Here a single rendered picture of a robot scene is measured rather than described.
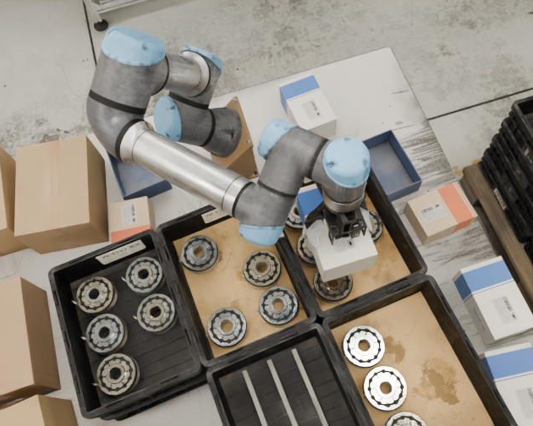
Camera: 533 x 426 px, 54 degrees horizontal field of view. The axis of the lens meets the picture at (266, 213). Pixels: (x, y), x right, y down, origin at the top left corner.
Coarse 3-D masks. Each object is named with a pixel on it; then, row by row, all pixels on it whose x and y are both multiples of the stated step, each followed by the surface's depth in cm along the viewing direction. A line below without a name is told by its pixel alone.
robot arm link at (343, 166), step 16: (336, 144) 84; (352, 144) 84; (320, 160) 86; (336, 160) 83; (352, 160) 83; (368, 160) 83; (320, 176) 87; (336, 176) 83; (352, 176) 82; (368, 176) 86; (336, 192) 88; (352, 192) 87
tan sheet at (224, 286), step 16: (224, 224) 149; (176, 240) 148; (224, 240) 147; (240, 240) 147; (224, 256) 145; (240, 256) 145; (192, 272) 144; (208, 272) 144; (224, 272) 143; (240, 272) 143; (192, 288) 142; (208, 288) 142; (224, 288) 141; (240, 288) 141; (288, 288) 140; (208, 304) 140; (224, 304) 140; (240, 304) 139; (256, 304) 139; (256, 320) 137; (256, 336) 136; (224, 352) 135
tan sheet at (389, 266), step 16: (368, 208) 147; (384, 240) 143; (384, 256) 141; (400, 256) 141; (368, 272) 140; (384, 272) 140; (400, 272) 139; (352, 288) 139; (368, 288) 138; (320, 304) 138; (336, 304) 137
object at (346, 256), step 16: (304, 192) 117; (304, 208) 116; (304, 224) 121; (320, 240) 112; (336, 240) 112; (352, 240) 112; (368, 240) 112; (320, 256) 111; (336, 256) 111; (352, 256) 110; (368, 256) 110; (320, 272) 118; (336, 272) 114; (352, 272) 117
